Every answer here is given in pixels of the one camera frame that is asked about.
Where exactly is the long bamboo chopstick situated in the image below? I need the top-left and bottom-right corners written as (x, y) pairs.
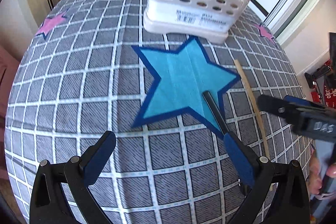
top-left (234, 59), bottom-right (270, 159)

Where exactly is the black chopstick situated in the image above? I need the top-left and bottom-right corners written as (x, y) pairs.
top-left (202, 90), bottom-right (230, 135)

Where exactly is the right hand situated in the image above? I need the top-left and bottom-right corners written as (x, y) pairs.
top-left (307, 152), bottom-right (322, 195)

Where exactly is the grey checkered star tablecloth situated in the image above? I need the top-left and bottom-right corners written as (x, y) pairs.
top-left (5, 0), bottom-right (311, 223)

